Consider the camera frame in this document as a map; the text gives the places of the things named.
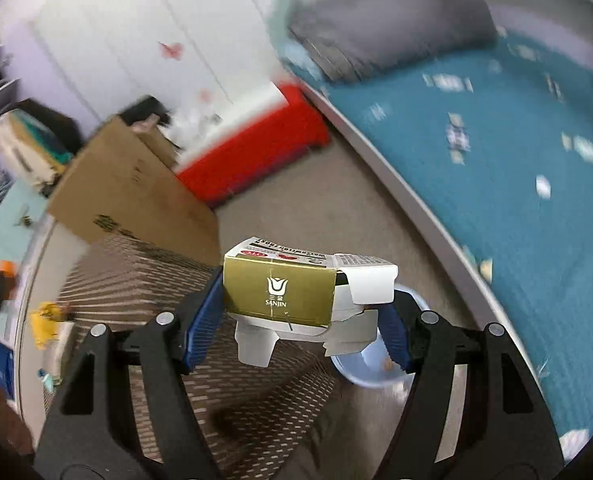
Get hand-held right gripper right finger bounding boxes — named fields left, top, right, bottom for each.
left=371, top=292, right=566, bottom=480

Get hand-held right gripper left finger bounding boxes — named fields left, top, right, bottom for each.
left=34, top=275, right=226, bottom=480

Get translucent blue trash bin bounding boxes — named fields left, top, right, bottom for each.
left=331, top=282, right=428, bottom=389

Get gold and white carton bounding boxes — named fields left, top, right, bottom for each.
left=223, top=235, right=398, bottom=367

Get yellow snack wrapper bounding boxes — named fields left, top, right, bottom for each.
left=29, top=301, right=76, bottom=352

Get brown patterned pants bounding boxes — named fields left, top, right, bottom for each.
left=36, top=235, right=412, bottom=480

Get brown cardboard box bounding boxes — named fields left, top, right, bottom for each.
left=48, top=114, right=222, bottom=267

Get red storage bench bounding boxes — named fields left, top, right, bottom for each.
left=174, top=82, right=331, bottom=209

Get white plastic bag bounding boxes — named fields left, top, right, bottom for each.
left=165, top=107, right=227, bottom=153

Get teal patterned bed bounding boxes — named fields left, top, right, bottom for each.
left=321, top=27, right=593, bottom=443

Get mint green cabinet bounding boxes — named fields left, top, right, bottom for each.
left=0, top=180, right=53, bottom=303

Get black bag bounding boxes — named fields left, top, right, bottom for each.
left=119, top=95, right=173, bottom=127

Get pink butterfly sticker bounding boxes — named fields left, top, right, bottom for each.
left=157, top=40, right=184, bottom=62

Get open clothes shelf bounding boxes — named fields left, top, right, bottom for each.
left=0, top=17, right=83, bottom=213

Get grey duvet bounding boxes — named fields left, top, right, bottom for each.
left=286, top=0, right=498, bottom=84

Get white wardrobe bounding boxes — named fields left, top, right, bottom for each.
left=26, top=0, right=290, bottom=128

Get white bed frame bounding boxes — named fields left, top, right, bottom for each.
left=296, top=80, right=572, bottom=466

